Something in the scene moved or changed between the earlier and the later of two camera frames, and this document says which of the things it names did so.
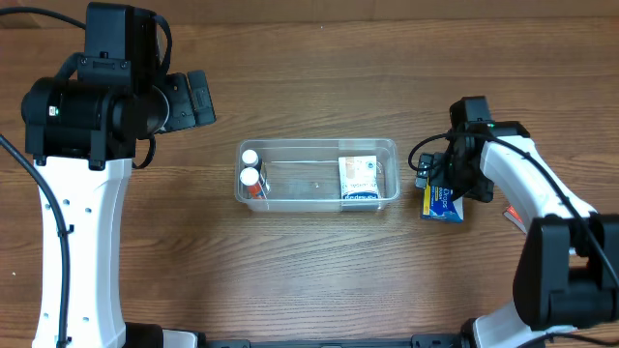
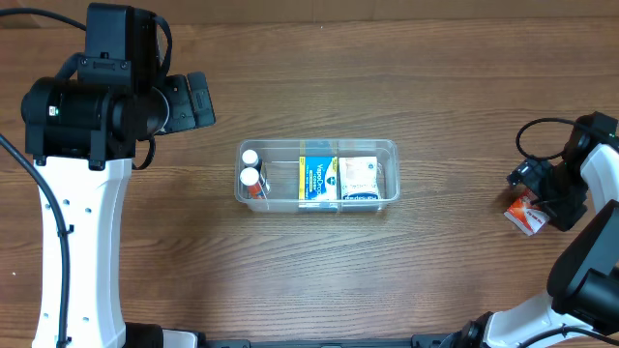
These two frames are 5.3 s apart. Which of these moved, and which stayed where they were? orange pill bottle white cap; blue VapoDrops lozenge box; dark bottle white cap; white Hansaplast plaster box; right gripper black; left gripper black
Moved: right gripper black; blue VapoDrops lozenge box
Stayed: white Hansaplast plaster box; orange pill bottle white cap; left gripper black; dark bottle white cap
